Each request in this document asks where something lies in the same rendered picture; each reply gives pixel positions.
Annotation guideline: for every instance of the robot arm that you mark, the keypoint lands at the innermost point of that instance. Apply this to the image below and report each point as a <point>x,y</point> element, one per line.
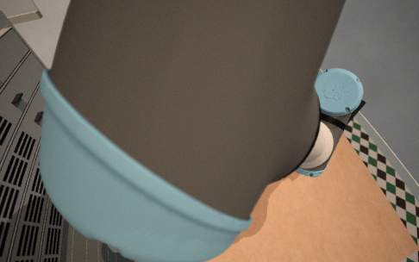
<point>165,120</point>

